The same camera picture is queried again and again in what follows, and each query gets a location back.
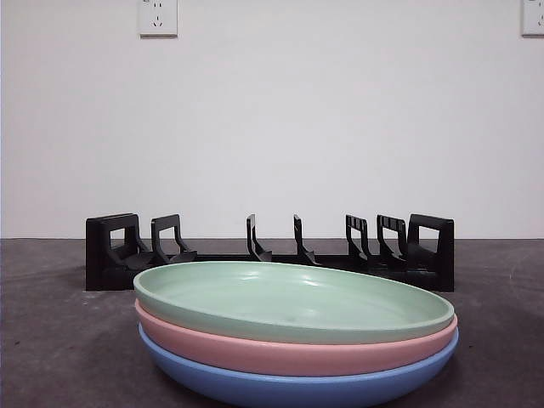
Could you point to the white wall socket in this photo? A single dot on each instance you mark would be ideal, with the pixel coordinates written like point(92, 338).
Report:
point(158, 19)
point(534, 19)

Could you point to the black dish rack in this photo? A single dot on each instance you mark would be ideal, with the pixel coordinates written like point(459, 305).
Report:
point(106, 276)

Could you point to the blue plate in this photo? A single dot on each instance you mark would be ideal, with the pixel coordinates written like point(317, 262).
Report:
point(297, 391)

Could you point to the pink plate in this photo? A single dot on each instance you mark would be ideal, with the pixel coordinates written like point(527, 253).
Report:
point(297, 359)

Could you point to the green plate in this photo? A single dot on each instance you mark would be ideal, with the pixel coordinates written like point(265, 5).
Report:
point(289, 297)

